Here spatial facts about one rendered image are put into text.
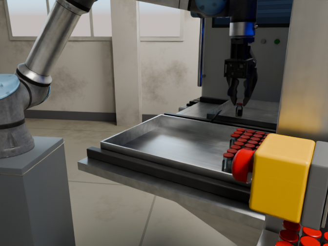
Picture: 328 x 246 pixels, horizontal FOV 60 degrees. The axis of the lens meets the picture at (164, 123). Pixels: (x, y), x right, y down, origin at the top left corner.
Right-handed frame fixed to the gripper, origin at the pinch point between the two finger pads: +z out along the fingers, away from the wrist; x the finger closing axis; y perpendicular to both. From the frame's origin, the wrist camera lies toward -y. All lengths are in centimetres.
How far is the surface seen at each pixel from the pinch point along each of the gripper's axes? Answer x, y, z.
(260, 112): 4.9, -8.6, 5.3
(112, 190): -108, -53, 91
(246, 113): 1.1, -4.9, 5.2
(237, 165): 17, 61, -6
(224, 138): 2.8, 22.6, 5.3
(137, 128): -17.5, 33.4, 2.2
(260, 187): 20, 63, -5
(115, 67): -203, -178, 14
